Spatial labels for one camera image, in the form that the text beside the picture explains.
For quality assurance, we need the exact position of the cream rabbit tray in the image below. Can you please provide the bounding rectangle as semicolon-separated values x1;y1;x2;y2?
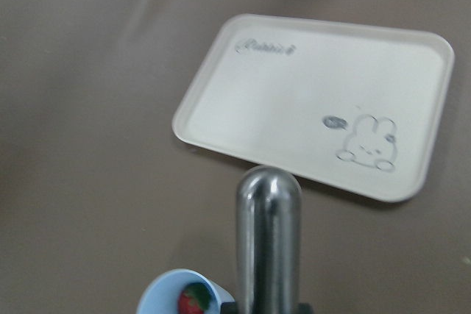
172;15;455;202

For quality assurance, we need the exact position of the light blue plastic cup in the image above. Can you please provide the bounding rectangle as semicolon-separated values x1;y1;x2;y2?
136;269;235;313

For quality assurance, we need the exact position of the red strawberry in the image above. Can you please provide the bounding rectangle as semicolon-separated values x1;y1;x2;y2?
177;282;213;314

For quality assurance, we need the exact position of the steel muddler black tip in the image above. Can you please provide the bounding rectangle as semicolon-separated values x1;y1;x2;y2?
236;166;301;313

